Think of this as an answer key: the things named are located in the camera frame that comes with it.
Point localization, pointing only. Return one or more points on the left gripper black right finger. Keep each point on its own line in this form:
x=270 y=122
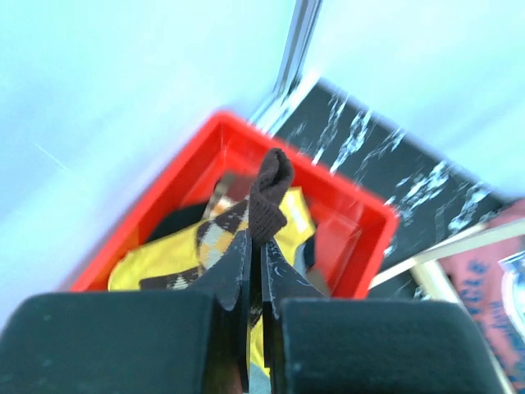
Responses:
x=316 y=344

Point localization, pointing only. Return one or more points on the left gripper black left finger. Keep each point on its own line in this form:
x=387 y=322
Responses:
x=194 y=340

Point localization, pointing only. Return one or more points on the brown yellow argyle sock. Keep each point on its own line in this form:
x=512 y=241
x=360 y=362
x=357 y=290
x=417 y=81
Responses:
x=258 y=212

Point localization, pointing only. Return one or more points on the red plastic bin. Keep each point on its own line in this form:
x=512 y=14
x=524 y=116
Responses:
x=354 y=226

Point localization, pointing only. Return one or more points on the folded pink printed shirt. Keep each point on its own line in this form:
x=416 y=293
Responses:
x=490 y=283

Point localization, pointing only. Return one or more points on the wooden drying rack frame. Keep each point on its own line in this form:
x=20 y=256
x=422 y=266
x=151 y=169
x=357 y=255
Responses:
x=421 y=277

